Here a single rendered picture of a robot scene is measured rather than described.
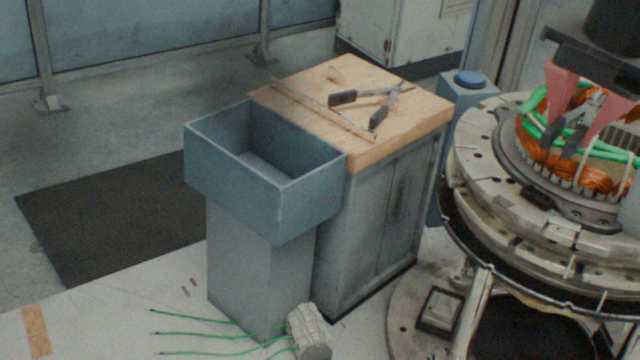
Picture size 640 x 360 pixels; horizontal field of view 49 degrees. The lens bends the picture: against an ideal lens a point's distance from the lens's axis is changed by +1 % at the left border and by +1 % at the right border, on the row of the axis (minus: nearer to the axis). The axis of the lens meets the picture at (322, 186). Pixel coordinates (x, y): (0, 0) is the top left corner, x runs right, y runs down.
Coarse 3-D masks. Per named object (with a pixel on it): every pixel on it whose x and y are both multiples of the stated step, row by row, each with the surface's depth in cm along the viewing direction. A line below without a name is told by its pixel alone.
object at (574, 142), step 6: (582, 126) 60; (576, 132) 59; (582, 132) 59; (570, 138) 58; (576, 138) 58; (582, 138) 59; (564, 144) 58; (570, 144) 57; (576, 144) 58; (564, 150) 58; (570, 150) 57; (576, 150) 59; (564, 156) 58; (570, 156) 58
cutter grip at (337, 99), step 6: (348, 90) 86; (354, 90) 87; (330, 96) 85; (336, 96) 85; (342, 96) 86; (348, 96) 86; (354, 96) 87; (330, 102) 85; (336, 102) 86; (342, 102) 86; (348, 102) 87
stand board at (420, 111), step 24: (312, 72) 96; (360, 72) 97; (384, 72) 98; (264, 96) 89; (312, 96) 91; (408, 96) 93; (432, 96) 93; (312, 120) 86; (360, 120) 87; (384, 120) 87; (408, 120) 88; (432, 120) 90; (336, 144) 82; (360, 144) 82; (384, 144) 83; (360, 168) 82
